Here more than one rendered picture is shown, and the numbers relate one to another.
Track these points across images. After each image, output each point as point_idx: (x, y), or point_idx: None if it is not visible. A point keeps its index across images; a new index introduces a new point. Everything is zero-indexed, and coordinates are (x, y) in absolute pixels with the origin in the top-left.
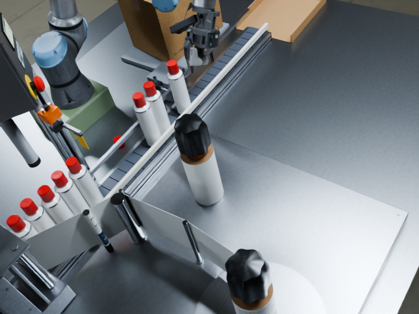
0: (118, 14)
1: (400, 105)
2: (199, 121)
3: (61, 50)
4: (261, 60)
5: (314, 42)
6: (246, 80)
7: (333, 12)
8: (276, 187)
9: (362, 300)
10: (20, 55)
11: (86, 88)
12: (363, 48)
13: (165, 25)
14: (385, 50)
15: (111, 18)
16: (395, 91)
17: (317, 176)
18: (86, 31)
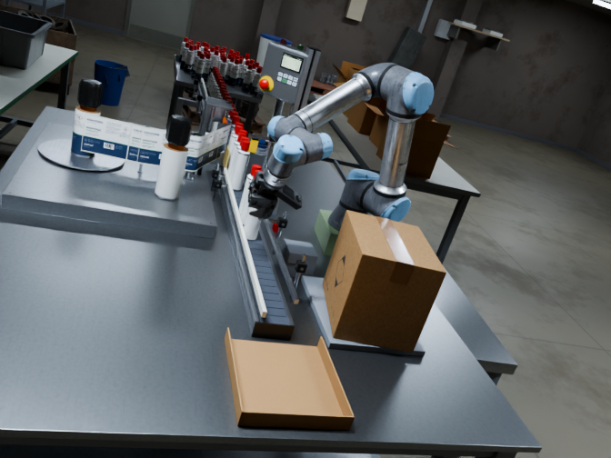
0: (479, 343)
1: (34, 284)
2: (175, 117)
3: (350, 174)
4: (238, 312)
5: (195, 345)
6: (232, 289)
7: (208, 404)
8: (119, 200)
9: (23, 163)
10: (285, 77)
11: (335, 216)
12: (117, 348)
13: (337, 241)
14: (82, 350)
15: (477, 336)
16: (45, 299)
17: (93, 226)
18: (382, 213)
